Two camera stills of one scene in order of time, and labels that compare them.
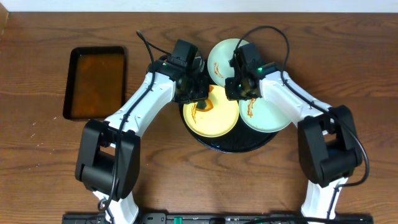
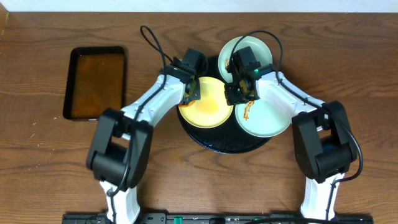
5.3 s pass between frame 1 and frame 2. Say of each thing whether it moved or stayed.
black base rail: stayed
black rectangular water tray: stayed
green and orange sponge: moved
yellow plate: moved
